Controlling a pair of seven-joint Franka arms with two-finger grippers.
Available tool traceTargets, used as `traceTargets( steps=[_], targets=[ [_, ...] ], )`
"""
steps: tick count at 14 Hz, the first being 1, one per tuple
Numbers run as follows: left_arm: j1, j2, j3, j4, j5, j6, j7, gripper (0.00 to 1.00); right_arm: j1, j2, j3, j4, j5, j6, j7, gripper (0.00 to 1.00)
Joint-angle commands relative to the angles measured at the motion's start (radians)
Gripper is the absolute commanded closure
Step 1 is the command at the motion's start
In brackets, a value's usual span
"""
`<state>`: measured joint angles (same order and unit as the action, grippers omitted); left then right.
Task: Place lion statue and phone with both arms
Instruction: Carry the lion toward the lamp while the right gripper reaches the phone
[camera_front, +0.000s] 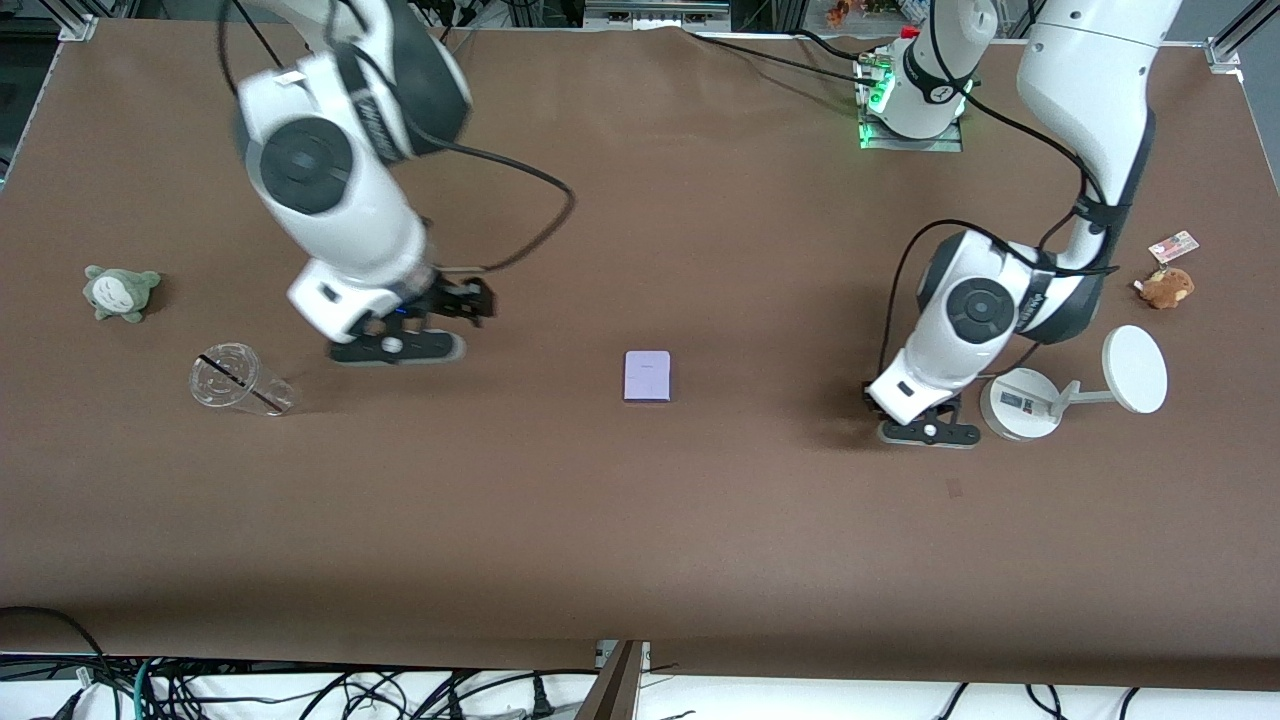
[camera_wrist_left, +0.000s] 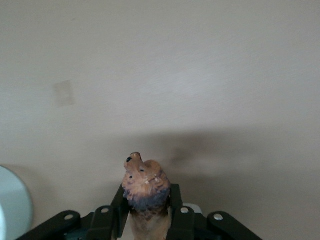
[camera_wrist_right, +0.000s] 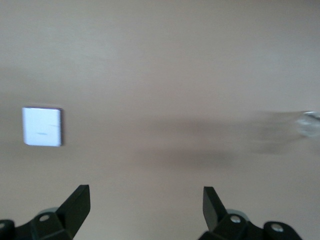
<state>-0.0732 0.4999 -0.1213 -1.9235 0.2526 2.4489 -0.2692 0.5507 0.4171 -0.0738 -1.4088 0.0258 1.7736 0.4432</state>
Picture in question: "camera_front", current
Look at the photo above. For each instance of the black drinking straw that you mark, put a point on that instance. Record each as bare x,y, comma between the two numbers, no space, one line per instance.
240,380

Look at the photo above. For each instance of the aluminium frame post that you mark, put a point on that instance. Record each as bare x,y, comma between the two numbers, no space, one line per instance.
615,690

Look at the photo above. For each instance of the clear plastic lidded cup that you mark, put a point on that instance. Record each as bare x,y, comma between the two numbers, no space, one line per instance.
225,385

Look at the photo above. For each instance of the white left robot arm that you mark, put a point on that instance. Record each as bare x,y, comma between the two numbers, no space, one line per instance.
960,340

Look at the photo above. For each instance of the brown table cover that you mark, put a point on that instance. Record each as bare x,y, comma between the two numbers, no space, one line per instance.
640,500

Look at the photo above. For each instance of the white round-base stand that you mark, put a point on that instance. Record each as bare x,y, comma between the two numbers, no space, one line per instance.
1135,370

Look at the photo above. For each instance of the brown plush toy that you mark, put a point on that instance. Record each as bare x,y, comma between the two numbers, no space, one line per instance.
1165,288

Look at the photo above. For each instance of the black power plug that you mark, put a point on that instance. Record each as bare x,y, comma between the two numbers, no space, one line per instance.
543,700

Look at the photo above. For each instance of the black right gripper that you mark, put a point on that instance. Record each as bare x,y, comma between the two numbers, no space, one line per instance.
452,297

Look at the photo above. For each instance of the small printed card tag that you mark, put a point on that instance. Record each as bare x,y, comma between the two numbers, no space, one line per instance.
1173,246

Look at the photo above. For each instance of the grey-green Totoro plush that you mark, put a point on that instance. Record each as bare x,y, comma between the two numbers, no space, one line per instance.
120,293

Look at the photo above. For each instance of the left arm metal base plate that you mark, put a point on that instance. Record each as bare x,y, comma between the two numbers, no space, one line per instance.
930,146

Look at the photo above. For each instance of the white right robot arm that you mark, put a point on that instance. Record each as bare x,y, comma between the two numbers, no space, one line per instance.
340,210

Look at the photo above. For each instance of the orange background figure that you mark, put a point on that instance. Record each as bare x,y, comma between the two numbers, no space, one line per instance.
840,12

